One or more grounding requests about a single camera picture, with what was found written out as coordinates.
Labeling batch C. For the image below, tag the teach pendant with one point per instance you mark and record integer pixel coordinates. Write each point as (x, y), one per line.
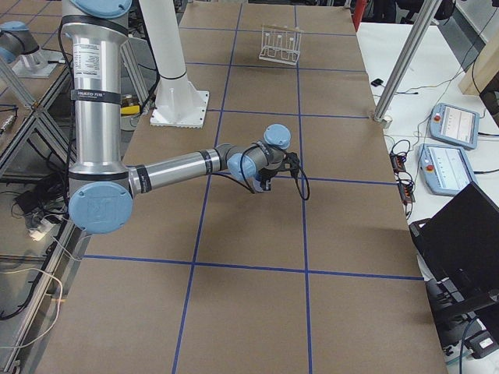
(446, 169)
(454, 125)

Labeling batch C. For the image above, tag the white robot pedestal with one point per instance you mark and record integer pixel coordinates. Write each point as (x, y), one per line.
(178, 103)

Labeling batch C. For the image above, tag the white wire cup holder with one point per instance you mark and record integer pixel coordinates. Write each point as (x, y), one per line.
(280, 44)

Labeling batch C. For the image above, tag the upper teach pendant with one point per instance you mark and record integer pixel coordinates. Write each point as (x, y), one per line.
(454, 125)

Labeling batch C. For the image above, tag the aluminium frame post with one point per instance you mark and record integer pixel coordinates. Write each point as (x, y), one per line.
(406, 55)

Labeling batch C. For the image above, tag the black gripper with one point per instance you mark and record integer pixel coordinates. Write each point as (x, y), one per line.
(267, 181)

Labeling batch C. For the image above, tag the lower teach pendant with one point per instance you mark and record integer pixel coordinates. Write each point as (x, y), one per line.
(446, 169)

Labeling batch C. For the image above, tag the black laptop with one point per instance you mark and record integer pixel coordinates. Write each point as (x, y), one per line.
(460, 242)

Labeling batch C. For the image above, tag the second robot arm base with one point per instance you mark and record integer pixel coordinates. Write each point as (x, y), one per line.
(17, 42)

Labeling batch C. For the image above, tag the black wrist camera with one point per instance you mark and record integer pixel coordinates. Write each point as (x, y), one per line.
(291, 163)

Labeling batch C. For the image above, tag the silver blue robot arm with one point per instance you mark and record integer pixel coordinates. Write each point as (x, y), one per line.
(101, 186)

